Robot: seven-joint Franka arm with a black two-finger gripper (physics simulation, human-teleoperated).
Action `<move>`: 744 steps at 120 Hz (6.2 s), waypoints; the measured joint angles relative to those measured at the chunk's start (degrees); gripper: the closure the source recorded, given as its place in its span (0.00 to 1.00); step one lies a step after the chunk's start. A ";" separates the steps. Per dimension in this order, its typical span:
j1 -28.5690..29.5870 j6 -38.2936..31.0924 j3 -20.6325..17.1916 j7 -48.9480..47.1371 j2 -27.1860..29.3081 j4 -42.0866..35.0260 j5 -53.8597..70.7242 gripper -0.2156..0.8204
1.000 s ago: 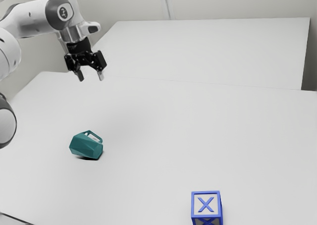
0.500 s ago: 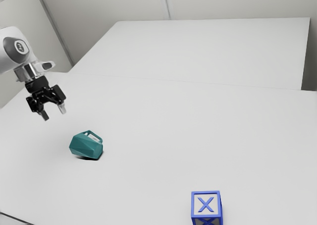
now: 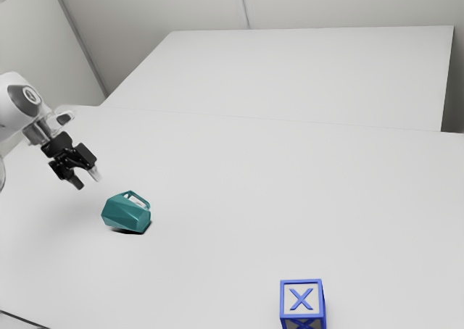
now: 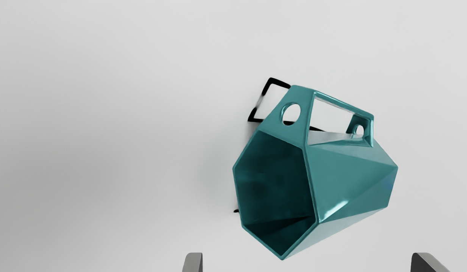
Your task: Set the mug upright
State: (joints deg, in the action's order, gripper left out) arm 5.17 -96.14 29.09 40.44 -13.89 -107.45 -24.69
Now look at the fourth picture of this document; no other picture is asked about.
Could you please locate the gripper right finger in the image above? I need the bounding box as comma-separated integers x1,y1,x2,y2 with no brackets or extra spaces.
411,252,450,272

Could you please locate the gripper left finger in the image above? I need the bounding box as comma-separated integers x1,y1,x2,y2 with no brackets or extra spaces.
182,252,203,272

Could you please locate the teal faceted mug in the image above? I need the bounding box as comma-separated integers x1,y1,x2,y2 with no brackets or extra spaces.
232,85,399,261

